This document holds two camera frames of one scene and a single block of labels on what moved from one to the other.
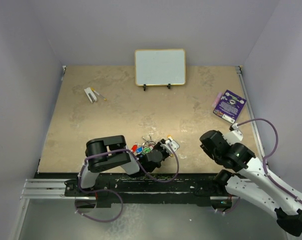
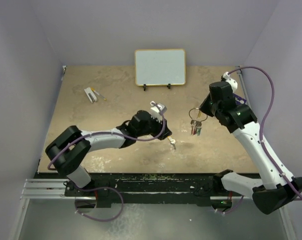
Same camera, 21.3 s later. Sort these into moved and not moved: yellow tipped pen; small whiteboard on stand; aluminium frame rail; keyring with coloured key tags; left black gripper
Moved: left black gripper; keyring with coloured key tags
Not moved: yellow tipped pen; aluminium frame rail; small whiteboard on stand
